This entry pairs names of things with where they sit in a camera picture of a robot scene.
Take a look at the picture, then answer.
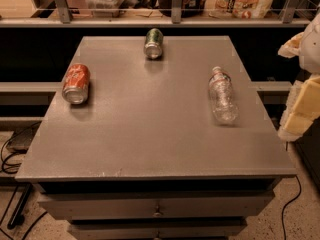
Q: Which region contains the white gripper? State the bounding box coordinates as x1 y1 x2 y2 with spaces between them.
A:
277 31 320 142

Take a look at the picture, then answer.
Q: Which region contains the grey drawer cabinet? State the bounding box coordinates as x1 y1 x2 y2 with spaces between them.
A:
17 37 295 240

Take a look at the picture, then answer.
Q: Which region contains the green soda can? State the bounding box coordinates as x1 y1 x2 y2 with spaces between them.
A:
144 28 163 59

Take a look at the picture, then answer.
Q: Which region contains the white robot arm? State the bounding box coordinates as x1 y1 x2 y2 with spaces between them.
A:
278 14 320 142

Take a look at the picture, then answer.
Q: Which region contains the colourful snack bag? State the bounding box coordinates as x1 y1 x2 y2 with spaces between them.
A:
209 0 273 19

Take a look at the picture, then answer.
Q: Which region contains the red coke can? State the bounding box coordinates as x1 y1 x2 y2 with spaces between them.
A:
62 64 90 104

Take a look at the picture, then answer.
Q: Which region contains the black cables left floor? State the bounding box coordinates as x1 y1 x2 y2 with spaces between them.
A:
0 122 48 240

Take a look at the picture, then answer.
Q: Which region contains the black floor cable right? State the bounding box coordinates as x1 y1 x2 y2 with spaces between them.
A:
280 175 302 240

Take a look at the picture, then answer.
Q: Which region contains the clear plastic water bottle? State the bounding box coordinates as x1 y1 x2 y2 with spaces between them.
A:
208 66 238 124

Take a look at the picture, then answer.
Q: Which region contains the grey metal shelf rail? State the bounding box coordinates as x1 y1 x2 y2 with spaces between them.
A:
0 0 319 28

